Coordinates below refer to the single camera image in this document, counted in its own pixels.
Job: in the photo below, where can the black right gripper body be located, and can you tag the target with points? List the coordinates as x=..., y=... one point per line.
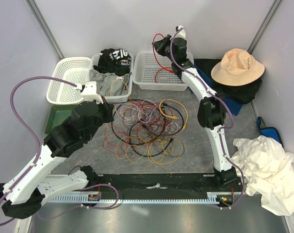
x=165, y=47

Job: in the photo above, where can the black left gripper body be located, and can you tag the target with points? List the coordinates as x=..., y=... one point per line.
x=105, y=116

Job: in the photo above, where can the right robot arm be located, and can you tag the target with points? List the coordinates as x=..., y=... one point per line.
x=212, y=109

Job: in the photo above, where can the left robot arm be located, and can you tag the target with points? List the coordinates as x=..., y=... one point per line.
x=27, y=192

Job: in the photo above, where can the grey garment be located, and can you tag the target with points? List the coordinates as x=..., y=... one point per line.
x=110, y=84

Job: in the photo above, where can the right white basket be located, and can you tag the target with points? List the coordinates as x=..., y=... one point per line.
x=152, y=72

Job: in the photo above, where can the green tray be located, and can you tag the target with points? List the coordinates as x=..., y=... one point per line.
x=62, y=113

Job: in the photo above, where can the black printed shirt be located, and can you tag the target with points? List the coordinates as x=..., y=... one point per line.
x=117, y=61

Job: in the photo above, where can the left white oval basket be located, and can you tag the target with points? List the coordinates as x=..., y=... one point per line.
x=73, y=70

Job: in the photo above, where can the middle white basket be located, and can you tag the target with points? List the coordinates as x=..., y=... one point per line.
x=113, y=97

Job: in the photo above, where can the beige bucket hat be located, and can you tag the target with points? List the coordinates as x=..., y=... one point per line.
x=237, y=68

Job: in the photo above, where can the black garment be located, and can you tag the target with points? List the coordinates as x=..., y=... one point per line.
x=243, y=94

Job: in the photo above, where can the blue garment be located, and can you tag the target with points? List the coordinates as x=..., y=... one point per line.
x=234, y=106

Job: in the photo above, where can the blue bag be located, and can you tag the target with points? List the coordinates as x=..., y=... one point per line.
x=271, y=132

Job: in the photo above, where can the white cloth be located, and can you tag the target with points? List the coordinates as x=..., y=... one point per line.
x=268, y=171

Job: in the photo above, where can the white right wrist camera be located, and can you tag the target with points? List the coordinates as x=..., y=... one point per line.
x=180, y=33

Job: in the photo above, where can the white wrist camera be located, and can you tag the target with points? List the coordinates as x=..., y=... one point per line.
x=180, y=33
x=89, y=91

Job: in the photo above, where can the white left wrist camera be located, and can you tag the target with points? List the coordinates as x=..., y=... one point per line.
x=89, y=91

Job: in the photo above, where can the blue-white cable duct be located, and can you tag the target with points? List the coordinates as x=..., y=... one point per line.
x=85, y=198

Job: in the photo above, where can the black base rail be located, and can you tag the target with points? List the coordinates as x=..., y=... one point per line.
x=167, y=185

